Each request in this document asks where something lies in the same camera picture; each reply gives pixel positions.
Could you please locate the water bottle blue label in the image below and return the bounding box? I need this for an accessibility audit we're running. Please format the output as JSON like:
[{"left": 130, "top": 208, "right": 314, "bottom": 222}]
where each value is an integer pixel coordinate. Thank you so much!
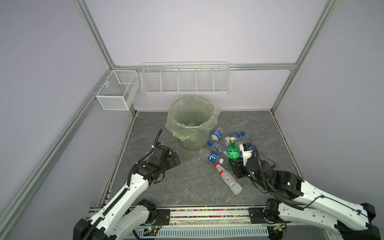
[{"left": 208, "top": 151, "right": 225, "bottom": 164}]

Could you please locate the clear bottle red cap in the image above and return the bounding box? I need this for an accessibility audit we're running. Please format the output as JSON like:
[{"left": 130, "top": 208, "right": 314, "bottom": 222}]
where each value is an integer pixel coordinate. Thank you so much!
[{"left": 215, "top": 163, "right": 242, "bottom": 195}]

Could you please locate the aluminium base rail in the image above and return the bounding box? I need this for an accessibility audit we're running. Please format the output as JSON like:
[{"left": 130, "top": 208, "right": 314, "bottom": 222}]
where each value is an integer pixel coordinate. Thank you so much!
[{"left": 78, "top": 205, "right": 343, "bottom": 240}]

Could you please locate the blue cap bottle far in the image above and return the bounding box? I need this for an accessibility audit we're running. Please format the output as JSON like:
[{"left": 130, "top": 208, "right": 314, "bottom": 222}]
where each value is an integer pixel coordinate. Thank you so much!
[{"left": 223, "top": 132, "right": 246, "bottom": 147}]

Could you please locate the white wire shelf basket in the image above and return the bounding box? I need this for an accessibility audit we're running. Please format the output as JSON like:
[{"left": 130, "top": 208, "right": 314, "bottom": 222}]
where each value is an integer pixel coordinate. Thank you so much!
[{"left": 141, "top": 62, "right": 232, "bottom": 95}]

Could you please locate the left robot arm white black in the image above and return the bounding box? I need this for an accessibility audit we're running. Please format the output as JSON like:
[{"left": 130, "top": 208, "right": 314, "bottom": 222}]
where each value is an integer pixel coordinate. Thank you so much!
[{"left": 73, "top": 143, "right": 180, "bottom": 240}]

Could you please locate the green soda bottle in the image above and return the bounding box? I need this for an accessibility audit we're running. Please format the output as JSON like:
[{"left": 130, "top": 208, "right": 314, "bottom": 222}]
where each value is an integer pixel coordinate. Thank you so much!
[{"left": 227, "top": 137, "right": 240, "bottom": 171}]

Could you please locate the water bottle near bin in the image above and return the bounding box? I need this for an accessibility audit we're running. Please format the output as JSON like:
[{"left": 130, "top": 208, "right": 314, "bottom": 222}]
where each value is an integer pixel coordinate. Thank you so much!
[{"left": 210, "top": 127, "right": 223, "bottom": 142}]

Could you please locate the white mesh box basket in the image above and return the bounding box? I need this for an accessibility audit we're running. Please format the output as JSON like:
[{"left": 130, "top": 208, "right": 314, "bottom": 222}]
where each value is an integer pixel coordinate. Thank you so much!
[{"left": 96, "top": 70, "right": 140, "bottom": 111}]

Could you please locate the mesh bin with green bag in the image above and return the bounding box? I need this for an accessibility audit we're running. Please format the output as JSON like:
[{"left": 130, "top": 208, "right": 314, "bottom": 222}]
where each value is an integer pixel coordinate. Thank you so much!
[{"left": 165, "top": 96, "right": 221, "bottom": 151}]

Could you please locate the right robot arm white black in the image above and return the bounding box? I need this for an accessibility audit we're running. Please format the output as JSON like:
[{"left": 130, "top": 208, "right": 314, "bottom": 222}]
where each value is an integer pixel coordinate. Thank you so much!
[{"left": 229, "top": 156, "right": 381, "bottom": 240}]

